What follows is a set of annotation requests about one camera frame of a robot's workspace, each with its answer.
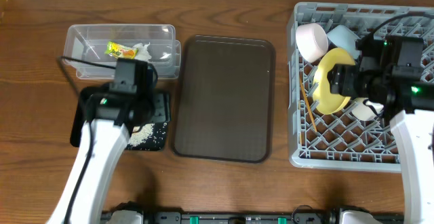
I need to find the light blue bowl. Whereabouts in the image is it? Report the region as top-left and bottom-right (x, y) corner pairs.
(327, 25), (361, 60)

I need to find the white tissue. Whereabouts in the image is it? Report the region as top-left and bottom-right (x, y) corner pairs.
(133, 43), (152, 62)

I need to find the dark brown serving tray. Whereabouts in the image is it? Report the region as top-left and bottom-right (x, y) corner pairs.
(172, 35), (275, 164)

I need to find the pile of white rice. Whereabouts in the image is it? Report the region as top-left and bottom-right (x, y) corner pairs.
(128, 122), (168, 151)

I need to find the yellow green snack wrapper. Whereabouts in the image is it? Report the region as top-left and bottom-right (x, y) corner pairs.
(104, 41), (138, 59)

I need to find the black waste tray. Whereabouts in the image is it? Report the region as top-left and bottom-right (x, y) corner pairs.
(70, 84), (171, 151)

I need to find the yellow plate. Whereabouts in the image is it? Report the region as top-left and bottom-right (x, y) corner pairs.
(313, 48), (355, 115)

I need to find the white green cup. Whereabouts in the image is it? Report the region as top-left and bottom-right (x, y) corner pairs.
(351, 98), (384, 121)

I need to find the wooden chopstick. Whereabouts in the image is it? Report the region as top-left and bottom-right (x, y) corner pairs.
(299, 76), (317, 132)

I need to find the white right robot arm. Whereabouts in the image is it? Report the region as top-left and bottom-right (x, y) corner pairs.
(327, 35), (433, 223)

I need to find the grey dishwasher rack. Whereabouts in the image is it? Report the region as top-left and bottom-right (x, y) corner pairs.
(286, 2), (433, 173)

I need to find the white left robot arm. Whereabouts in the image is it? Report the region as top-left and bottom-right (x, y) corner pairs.
(48, 58), (159, 223)

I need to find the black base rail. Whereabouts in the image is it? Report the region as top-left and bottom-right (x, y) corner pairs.
(143, 212), (328, 224)

